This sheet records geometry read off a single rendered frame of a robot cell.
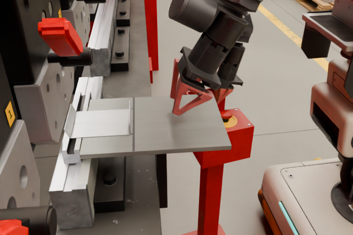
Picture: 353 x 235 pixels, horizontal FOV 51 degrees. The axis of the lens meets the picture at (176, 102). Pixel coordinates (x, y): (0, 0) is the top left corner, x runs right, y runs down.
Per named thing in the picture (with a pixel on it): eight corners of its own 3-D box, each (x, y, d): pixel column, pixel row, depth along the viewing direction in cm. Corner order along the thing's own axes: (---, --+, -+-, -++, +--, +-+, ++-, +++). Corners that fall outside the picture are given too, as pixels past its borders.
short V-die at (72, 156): (81, 162, 65) (79, 149, 63) (64, 163, 65) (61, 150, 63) (92, 103, 82) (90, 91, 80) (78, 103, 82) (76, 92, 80)
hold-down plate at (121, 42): (128, 71, 115) (128, 62, 114) (111, 72, 115) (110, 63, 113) (130, 35, 141) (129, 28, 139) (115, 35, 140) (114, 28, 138)
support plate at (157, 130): (231, 149, 65) (231, 145, 64) (80, 159, 63) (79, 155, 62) (213, 97, 80) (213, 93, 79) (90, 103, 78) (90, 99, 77)
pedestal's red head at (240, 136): (250, 157, 113) (257, 108, 103) (201, 169, 109) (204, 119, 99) (222, 122, 129) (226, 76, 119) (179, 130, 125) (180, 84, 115)
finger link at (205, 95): (160, 114, 65) (187, 72, 61) (157, 93, 71) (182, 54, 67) (193, 127, 67) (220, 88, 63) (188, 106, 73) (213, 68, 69)
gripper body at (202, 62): (184, 79, 61) (207, 42, 58) (177, 53, 70) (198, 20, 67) (216, 94, 64) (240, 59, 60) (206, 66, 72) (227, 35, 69)
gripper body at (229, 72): (205, 75, 115) (212, 53, 112) (232, 78, 119) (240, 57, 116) (213, 85, 110) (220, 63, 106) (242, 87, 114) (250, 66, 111)
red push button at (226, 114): (234, 124, 108) (235, 114, 106) (221, 127, 107) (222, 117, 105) (228, 117, 111) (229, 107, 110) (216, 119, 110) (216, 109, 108)
